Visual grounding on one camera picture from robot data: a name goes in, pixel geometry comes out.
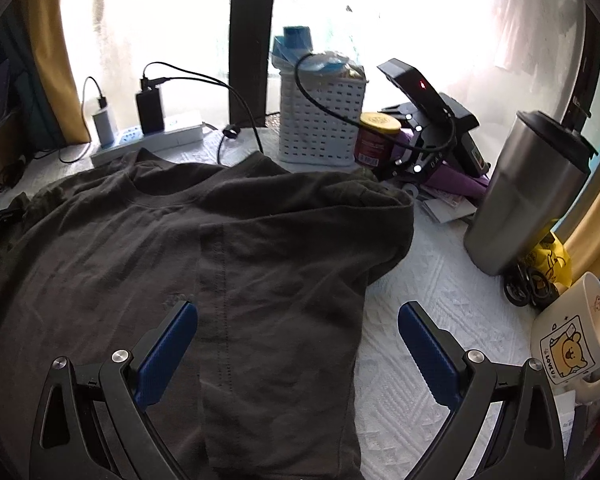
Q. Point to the black device with red light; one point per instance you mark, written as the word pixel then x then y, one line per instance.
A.
pixel 430 100

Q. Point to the pile of white papers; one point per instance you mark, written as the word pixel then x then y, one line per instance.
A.
pixel 442 207

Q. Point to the steel tumbler with black lid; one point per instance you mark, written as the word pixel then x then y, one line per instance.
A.
pixel 520 195

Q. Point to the white power strip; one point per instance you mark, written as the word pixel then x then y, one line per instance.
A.
pixel 175 135

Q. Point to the white textured tablecloth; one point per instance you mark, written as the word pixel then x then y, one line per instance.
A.
pixel 430 285

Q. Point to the bundle of black rings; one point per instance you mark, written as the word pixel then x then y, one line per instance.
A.
pixel 517 290

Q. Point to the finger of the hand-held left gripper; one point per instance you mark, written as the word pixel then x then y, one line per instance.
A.
pixel 0 216

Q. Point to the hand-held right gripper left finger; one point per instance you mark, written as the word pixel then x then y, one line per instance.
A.
pixel 167 355

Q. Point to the red can with yellow lid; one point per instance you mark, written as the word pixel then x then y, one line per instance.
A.
pixel 375 147

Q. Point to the teal curtain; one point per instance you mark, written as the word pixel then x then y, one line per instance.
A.
pixel 25 100

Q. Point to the blue plastic container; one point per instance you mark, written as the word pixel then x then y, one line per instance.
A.
pixel 295 40

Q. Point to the dark wooden window frame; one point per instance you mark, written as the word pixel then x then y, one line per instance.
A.
pixel 585 70

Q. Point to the round blue-rimmed lid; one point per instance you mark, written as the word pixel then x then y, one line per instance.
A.
pixel 325 62

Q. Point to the white perforated basket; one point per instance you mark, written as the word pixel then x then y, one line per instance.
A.
pixel 320 130

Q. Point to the dark grey t-shirt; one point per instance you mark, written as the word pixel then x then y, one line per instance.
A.
pixel 280 260

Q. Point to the dark window post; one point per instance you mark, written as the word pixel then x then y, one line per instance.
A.
pixel 250 35

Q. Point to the black charger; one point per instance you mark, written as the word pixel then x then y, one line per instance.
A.
pixel 150 110

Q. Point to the yellow curtain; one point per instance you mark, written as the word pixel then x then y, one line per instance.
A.
pixel 595 220
pixel 50 60

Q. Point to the white charger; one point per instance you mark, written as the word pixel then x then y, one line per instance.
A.
pixel 103 127

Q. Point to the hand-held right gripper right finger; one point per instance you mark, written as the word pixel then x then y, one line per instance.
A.
pixel 430 355

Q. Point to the white bear print mug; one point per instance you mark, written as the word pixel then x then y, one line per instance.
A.
pixel 570 340

